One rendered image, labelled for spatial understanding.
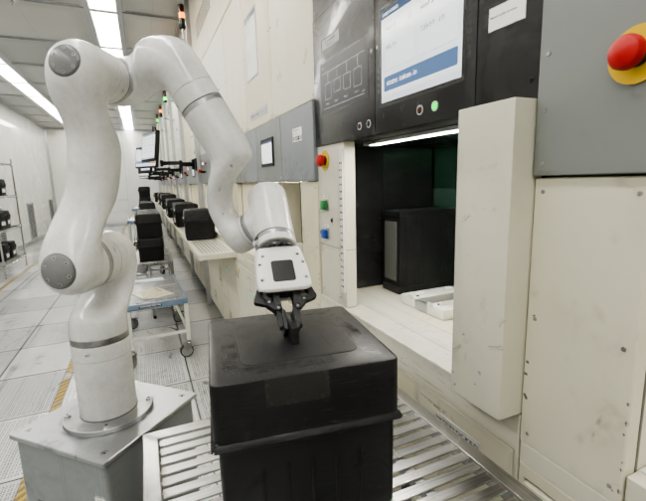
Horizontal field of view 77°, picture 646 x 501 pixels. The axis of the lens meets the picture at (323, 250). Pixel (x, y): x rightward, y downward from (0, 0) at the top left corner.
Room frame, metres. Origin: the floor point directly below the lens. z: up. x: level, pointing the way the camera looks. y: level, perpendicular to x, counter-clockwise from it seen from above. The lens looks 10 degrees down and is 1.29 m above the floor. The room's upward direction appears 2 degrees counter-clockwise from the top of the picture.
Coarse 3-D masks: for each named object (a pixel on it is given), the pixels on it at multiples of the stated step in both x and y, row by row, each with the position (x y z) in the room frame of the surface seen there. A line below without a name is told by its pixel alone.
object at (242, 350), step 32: (224, 320) 0.78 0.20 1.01; (256, 320) 0.77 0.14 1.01; (288, 320) 0.69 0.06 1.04; (320, 320) 0.76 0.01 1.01; (352, 320) 0.76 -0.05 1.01; (224, 352) 0.63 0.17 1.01; (256, 352) 0.62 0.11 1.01; (288, 352) 0.62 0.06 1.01; (320, 352) 0.61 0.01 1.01; (352, 352) 0.61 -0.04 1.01; (384, 352) 0.61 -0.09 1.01; (224, 384) 0.52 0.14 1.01; (256, 384) 0.53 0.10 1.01; (288, 384) 0.54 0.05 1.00; (320, 384) 0.55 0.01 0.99; (352, 384) 0.56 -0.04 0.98; (384, 384) 0.58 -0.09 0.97; (224, 416) 0.51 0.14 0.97; (256, 416) 0.53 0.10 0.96; (288, 416) 0.54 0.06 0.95; (320, 416) 0.55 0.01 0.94; (352, 416) 0.56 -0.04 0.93; (384, 416) 0.58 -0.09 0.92; (224, 448) 0.51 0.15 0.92
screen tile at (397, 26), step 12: (384, 24) 1.05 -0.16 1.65; (396, 24) 1.01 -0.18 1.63; (408, 24) 0.96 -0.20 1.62; (384, 36) 1.05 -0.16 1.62; (396, 36) 1.01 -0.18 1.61; (408, 36) 0.96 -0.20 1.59; (384, 48) 1.05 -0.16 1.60; (396, 48) 1.01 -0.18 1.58; (408, 48) 0.96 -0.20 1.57; (384, 60) 1.05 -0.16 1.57; (396, 60) 1.01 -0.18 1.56; (408, 60) 0.96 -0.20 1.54; (384, 72) 1.05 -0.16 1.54
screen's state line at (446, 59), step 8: (456, 48) 0.82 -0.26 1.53; (440, 56) 0.86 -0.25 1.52; (448, 56) 0.84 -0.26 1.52; (456, 56) 0.82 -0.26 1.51; (416, 64) 0.93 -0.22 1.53; (424, 64) 0.91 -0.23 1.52; (432, 64) 0.88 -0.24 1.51; (440, 64) 0.86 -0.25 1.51; (448, 64) 0.84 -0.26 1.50; (456, 64) 0.82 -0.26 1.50; (400, 72) 0.99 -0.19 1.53; (408, 72) 0.96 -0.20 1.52; (416, 72) 0.93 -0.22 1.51; (424, 72) 0.91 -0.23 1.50; (432, 72) 0.88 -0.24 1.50; (384, 80) 1.05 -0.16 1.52; (392, 80) 1.02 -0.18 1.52; (400, 80) 0.99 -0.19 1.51; (408, 80) 0.96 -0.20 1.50; (384, 88) 1.05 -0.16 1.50; (392, 88) 1.02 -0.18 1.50
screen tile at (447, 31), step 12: (420, 0) 0.92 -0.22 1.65; (432, 0) 0.89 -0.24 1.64; (444, 0) 0.85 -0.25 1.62; (456, 0) 0.82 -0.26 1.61; (420, 12) 0.92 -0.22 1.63; (432, 12) 0.89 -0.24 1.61; (456, 12) 0.82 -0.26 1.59; (444, 24) 0.85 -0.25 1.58; (456, 24) 0.82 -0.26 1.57; (420, 36) 0.92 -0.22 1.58; (432, 36) 0.89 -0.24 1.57; (444, 36) 0.85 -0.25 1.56; (456, 36) 0.82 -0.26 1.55; (420, 48) 0.92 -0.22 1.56; (432, 48) 0.88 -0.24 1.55
